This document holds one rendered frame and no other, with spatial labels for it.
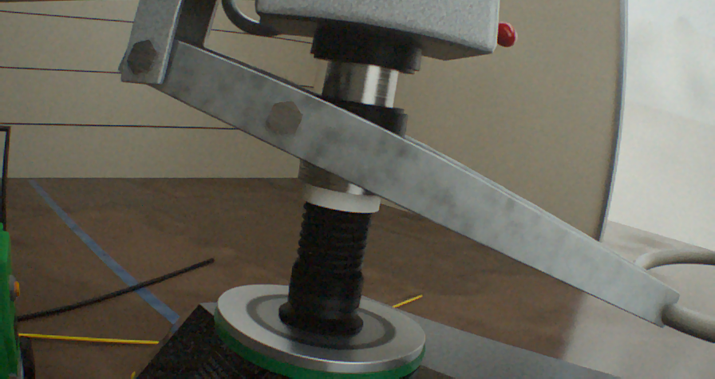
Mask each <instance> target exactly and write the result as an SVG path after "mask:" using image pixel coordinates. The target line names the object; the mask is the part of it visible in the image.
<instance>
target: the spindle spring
mask: <svg viewBox="0 0 715 379"><path fill-rule="evenodd" d="M303 208H304V209H305V210H306V211H304V212H303V213H302V217H303V219H304V220H303V221H302V222H301V228H302V230H301V231H300V232H299V234H300V236H301V238H300V240H299V241H298V245H299V246H300V247H299V248H298V249H297V253H298V256H297V257H296V262H297V264H299V265H300V266H302V267H304V268H306V269H308V270H312V271H315V272H318V273H323V274H335V275H347V274H362V273H361V270H362V269H363V266H364V265H363V261H364V260H365V255H364V253H366V249H367V247H366V244H367V243H368V242H369V240H368V236H367V235H369V233H370V229H369V226H370V225H371V224H372V219H371V218H370V217H371V216H373V212H370V213H361V212H347V211H332V210H328V209H324V208H320V207H318V205H315V204H312V203H309V202H305V203H304V204H303ZM317 215H319V216H322V217H326V218H331V219H343V220H357V222H340V221H333V220H328V219H321V218H318V217H317ZM360 220H361V221H360ZM315 225H319V226H323V227H330V228H337V229H346V230H355V231H334V230H329V229H325V228H320V227H316V226H315ZM358 229H360V230H358ZM314 235H320V236H324V237H328V238H333V239H353V240H352V241H339V240H332V239H323V238H319V237H317V236H314ZM313 243H314V244H318V245H322V246H325V247H336V248H352V249H351V250H335V249H329V248H325V247H318V246H315V245H312V244H313ZM309 252H312V253H315V254H318V255H325V256H330V257H338V258H349V259H330V258H325V257H321V256H317V255H312V254H311V253H309ZM307 261H311V262H314V263H320V264H325V265H330V266H347V267H329V266H321V265H317V264H314V263H310V262H307Z"/></svg>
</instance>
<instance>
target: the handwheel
mask: <svg viewBox="0 0 715 379"><path fill-rule="evenodd" d="M221 1H222V6H223V10H224V12H225V14H226V15H227V17H228V19H229V20H230V21H231V22H232V23H233V24H234V25H235V26H236V27H238V28H239V29H241V30H242V31H244V32H247V33H249V34H254V35H258V36H277V35H282V34H281V33H279V32H278V31H277V30H276V29H274V28H273V27H272V26H271V25H269V24H268V23H267V22H266V21H264V20H263V19H262V18H261V17H260V19H259V22H257V21H255V20H252V19H250V18H249V17H247V16H246V15H244V14H243V13H242V12H241V10H240V9H239V8H238V6H237V4H236V2H235V0H221Z"/></svg>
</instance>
